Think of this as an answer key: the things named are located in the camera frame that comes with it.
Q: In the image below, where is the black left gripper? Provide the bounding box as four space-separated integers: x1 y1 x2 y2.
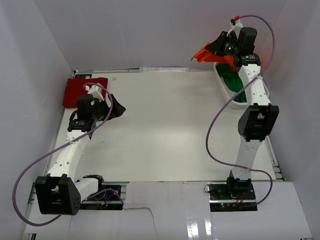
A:
91 94 126 122

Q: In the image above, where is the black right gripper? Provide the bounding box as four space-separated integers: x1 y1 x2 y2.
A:
205 31 240 58

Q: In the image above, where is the orange t shirt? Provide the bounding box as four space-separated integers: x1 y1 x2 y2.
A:
190 42 237 72

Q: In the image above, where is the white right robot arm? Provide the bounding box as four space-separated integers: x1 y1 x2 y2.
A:
205 27 279 204

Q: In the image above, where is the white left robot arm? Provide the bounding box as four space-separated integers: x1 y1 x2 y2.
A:
35 93 126 216

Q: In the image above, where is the green t shirt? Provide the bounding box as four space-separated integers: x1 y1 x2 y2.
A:
215 63 244 100

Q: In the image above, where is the folded dark red t shirt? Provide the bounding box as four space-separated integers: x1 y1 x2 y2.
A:
62 77 108 109

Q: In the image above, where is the blue label sticker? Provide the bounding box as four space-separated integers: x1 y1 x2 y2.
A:
73 72 92 79

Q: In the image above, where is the white plastic laundry basket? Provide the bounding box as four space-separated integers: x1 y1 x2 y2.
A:
214 63 271 110

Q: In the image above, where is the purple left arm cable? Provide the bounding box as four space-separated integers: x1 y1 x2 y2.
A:
12 83 125 225

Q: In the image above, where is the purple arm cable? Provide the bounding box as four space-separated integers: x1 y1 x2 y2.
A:
205 15 275 209
12 83 125 225

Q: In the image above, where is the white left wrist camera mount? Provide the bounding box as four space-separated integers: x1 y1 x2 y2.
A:
84 84 105 101

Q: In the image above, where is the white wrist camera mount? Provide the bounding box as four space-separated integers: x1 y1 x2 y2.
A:
84 84 105 101
227 16 244 38

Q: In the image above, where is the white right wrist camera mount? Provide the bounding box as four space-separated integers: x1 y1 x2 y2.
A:
227 16 244 38

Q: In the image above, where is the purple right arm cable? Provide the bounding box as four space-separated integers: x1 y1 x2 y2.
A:
205 15 275 209

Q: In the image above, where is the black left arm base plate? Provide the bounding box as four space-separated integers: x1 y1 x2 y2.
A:
80 182 127 211

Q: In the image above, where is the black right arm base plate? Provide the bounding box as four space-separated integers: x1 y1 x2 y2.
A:
203 182 258 213

